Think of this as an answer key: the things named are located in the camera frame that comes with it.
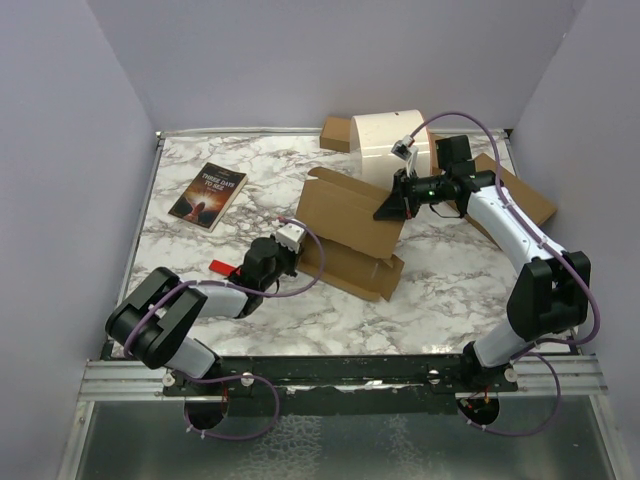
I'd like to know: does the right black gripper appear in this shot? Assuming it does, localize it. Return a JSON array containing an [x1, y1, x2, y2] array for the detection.
[[374, 167, 449, 221]]

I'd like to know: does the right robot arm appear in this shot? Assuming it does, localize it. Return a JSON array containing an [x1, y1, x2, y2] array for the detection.
[[373, 136, 591, 391]]

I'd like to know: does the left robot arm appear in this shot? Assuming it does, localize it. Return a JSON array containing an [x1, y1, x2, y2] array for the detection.
[[105, 234, 302, 395]]

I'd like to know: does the white cylindrical bread box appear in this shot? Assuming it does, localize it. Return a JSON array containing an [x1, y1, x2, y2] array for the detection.
[[350, 110, 424, 191]]

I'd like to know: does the small brown box behind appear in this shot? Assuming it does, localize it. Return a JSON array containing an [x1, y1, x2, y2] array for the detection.
[[319, 116, 351, 153]]

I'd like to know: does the closed brown cardboard box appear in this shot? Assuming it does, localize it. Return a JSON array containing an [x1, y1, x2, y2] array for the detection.
[[464, 153, 557, 245]]

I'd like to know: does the brown cardboard piece behind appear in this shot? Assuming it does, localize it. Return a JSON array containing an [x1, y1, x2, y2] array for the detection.
[[429, 133, 451, 174]]

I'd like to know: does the red flat block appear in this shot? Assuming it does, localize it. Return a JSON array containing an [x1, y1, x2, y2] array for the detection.
[[209, 260, 237, 277]]

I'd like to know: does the dark paperback book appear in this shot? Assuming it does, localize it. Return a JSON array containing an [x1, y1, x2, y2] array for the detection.
[[168, 163, 248, 231]]

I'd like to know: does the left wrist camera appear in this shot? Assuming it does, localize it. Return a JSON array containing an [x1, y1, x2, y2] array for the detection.
[[271, 221, 306, 255]]

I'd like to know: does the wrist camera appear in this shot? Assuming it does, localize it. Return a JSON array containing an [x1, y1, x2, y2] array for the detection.
[[271, 221, 306, 255], [391, 135, 419, 177]]

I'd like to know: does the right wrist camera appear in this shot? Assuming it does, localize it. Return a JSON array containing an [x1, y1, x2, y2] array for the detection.
[[391, 135, 419, 177]]

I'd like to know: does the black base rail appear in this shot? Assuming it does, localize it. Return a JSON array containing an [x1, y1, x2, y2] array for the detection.
[[162, 349, 521, 419]]

